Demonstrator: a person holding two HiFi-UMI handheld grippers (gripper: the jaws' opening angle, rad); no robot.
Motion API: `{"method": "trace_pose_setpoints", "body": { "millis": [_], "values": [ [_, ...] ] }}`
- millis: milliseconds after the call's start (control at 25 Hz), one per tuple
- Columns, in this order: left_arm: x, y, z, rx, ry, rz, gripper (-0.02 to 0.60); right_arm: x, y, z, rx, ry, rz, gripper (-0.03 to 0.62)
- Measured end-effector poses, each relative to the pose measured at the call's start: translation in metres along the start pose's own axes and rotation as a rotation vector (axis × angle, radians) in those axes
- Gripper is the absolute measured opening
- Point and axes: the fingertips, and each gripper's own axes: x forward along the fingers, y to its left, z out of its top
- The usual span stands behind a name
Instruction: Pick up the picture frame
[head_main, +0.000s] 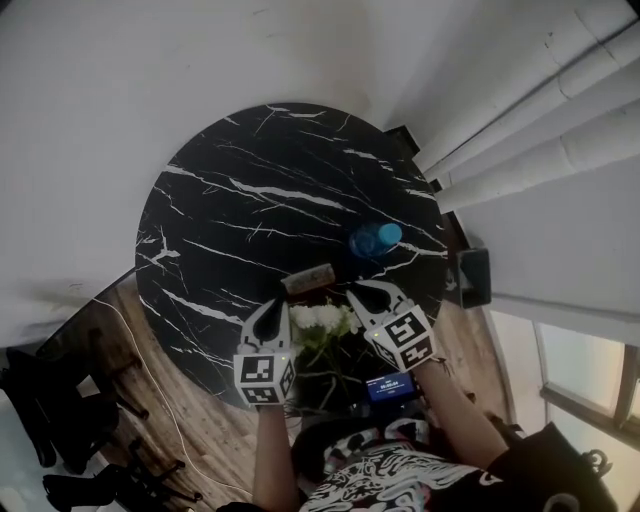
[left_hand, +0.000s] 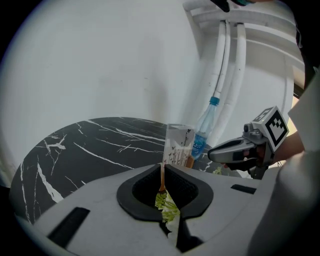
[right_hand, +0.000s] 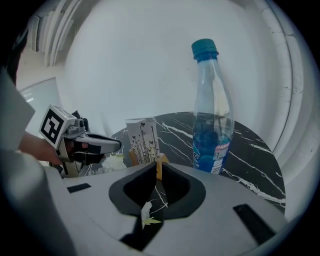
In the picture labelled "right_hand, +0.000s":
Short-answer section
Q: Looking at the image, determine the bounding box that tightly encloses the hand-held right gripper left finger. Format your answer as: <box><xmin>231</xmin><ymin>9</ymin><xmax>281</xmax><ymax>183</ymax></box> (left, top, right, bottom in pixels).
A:
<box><xmin>108</xmin><ymin>161</ymin><xmax>158</xmax><ymax>218</ymax></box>

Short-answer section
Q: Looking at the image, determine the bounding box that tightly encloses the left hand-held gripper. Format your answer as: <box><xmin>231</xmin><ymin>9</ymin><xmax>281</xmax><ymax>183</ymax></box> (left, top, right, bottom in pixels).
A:
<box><xmin>38</xmin><ymin>104</ymin><xmax>123</xmax><ymax>179</ymax></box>

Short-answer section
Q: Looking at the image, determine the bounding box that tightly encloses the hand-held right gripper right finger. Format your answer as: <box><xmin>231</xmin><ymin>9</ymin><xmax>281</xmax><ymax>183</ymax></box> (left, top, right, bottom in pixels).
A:
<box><xmin>161</xmin><ymin>162</ymin><xmax>207</xmax><ymax>220</ymax></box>

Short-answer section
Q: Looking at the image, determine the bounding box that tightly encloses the person's left forearm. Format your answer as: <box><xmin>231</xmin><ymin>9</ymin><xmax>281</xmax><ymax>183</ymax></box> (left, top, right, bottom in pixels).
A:
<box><xmin>18</xmin><ymin>131</ymin><xmax>64</xmax><ymax>166</ymax></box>

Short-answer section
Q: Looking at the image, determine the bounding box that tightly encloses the frosted glass panel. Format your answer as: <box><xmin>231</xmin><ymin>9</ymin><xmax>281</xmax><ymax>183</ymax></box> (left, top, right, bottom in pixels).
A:
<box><xmin>18</xmin><ymin>77</ymin><xmax>65</xmax><ymax>137</ymax></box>

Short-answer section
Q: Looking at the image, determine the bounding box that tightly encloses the small white flower sprig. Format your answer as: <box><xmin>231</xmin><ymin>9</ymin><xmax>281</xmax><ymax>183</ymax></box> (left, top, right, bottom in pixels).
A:
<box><xmin>140</xmin><ymin>200</ymin><xmax>163</xmax><ymax>230</ymax></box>

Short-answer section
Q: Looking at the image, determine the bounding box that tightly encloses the white artificial flower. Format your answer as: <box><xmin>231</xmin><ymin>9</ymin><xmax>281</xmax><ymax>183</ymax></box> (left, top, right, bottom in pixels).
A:
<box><xmin>95</xmin><ymin>152</ymin><xmax>128</xmax><ymax>175</ymax></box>

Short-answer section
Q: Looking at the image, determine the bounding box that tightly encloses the clear plastic bottle blue cap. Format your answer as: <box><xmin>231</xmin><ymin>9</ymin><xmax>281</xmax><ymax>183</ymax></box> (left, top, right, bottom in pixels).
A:
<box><xmin>190</xmin><ymin>38</ymin><xmax>235</xmax><ymax>176</ymax></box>

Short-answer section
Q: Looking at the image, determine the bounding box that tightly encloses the person's white shirt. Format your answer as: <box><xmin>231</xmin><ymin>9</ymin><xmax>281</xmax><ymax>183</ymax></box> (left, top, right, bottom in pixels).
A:
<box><xmin>0</xmin><ymin>68</ymin><xmax>76</xmax><ymax>256</ymax></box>

